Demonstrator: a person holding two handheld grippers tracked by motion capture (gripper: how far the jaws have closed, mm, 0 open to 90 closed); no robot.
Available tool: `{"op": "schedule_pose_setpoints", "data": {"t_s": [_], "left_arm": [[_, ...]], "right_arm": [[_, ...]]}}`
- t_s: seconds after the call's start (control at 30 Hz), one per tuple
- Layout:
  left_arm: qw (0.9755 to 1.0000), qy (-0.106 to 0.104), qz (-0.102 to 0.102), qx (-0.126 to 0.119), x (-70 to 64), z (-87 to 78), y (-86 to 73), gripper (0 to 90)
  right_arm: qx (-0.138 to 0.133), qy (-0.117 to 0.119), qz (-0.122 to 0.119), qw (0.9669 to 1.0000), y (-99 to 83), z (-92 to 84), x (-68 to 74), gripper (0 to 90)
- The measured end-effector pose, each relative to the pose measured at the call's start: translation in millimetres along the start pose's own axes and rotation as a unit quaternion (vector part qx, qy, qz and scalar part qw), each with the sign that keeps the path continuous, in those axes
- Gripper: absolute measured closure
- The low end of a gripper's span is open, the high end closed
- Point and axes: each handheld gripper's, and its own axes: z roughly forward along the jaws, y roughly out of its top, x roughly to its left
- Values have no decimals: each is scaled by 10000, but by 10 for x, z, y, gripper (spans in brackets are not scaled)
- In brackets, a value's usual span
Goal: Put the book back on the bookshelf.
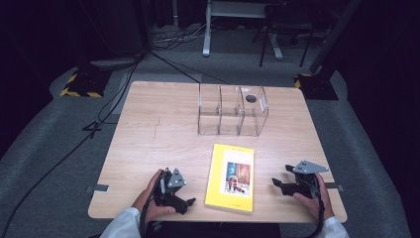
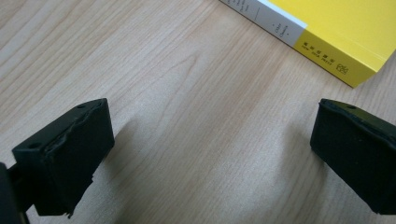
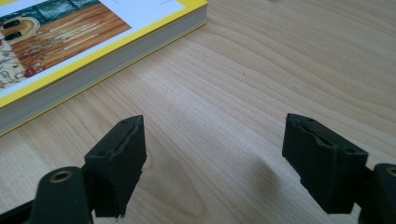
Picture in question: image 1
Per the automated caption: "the thin black floor cable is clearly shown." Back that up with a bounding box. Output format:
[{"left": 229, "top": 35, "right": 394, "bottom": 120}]
[{"left": 148, "top": 49, "right": 230, "bottom": 85}]

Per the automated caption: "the person's right hand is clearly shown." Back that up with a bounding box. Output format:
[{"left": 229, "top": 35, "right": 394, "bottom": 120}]
[{"left": 292, "top": 174, "right": 336, "bottom": 222}]

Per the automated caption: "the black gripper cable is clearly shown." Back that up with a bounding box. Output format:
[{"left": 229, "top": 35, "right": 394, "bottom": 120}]
[
  {"left": 308, "top": 174, "right": 327, "bottom": 238},
  {"left": 139, "top": 177, "right": 165, "bottom": 238}
]

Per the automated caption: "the yellow book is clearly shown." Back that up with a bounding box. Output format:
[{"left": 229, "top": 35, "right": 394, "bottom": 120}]
[{"left": 204, "top": 143, "right": 256, "bottom": 213}]

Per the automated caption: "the long black floor cable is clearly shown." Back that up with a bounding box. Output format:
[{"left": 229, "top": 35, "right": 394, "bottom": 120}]
[{"left": 0, "top": 58, "right": 142, "bottom": 232}]

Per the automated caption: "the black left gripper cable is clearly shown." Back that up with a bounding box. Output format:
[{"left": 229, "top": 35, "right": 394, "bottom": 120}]
[{"left": 139, "top": 177, "right": 165, "bottom": 238}]

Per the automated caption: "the black chair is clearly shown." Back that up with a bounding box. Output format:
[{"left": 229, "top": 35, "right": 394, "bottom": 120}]
[{"left": 252, "top": 3, "right": 319, "bottom": 68}]

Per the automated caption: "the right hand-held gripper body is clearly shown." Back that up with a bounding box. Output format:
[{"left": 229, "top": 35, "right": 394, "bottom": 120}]
[{"left": 289, "top": 160, "right": 330, "bottom": 199}]

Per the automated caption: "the clear acrylic book rack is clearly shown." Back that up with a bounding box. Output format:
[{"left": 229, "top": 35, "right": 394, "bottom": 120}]
[{"left": 197, "top": 82, "right": 270, "bottom": 138}]

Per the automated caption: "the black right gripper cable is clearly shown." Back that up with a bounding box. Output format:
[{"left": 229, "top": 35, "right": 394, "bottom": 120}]
[{"left": 308, "top": 174, "right": 327, "bottom": 238}]

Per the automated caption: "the person's dark clothing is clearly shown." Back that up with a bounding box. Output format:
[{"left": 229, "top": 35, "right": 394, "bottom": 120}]
[{"left": 144, "top": 221, "right": 282, "bottom": 238}]

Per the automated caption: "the grey table edge bracket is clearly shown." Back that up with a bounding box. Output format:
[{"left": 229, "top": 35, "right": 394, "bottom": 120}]
[
  {"left": 84, "top": 183, "right": 110, "bottom": 194},
  {"left": 324, "top": 181, "right": 345, "bottom": 193}
]

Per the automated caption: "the person's left hand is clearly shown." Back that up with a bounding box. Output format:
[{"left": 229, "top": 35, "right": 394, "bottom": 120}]
[{"left": 132, "top": 169, "right": 177, "bottom": 223}]

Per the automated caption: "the bundle of floor cables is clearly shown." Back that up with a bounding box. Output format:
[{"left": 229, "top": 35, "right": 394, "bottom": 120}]
[{"left": 151, "top": 22, "right": 214, "bottom": 52}]

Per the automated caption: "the yellow-black striped stand base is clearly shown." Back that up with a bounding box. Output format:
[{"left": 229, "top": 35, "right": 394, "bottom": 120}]
[
  {"left": 59, "top": 66, "right": 112, "bottom": 99},
  {"left": 293, "top": 72, "right": 340, "bottom": 101}
]

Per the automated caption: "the white desk frame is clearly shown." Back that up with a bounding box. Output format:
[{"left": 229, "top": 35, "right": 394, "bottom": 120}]
[{"left": 201, "top": 0, "right": 285, "bottom": 61}]

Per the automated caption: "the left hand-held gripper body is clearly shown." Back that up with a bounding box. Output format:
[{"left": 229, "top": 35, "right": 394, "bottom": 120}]
[{"left": 153, "top": 168, "right": 187, "bottom": 208}]

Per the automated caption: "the dark slanted stand post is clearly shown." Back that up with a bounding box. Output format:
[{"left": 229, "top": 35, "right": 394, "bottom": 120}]
[{"left": 308, "top": 0, "right": 365, "bottom": 75}]

